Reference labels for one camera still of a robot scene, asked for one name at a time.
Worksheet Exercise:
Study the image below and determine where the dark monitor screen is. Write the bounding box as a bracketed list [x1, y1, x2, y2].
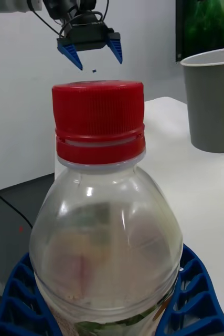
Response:
[175, 0, 224, 64]

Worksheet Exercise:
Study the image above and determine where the clear bottle with red cap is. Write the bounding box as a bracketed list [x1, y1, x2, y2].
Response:
[28, 80, 184, 336]

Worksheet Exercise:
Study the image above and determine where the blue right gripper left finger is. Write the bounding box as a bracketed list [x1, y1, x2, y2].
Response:
[0, 251, 62, 336]

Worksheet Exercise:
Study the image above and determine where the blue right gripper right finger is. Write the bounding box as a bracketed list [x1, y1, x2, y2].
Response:
[156, 244, 224, 336]

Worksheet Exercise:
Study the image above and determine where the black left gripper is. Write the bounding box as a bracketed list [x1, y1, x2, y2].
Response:
[57, 22, 124, 71]

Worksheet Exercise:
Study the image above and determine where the black cable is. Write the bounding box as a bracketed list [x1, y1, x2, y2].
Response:
[0, 185, 34, 229]

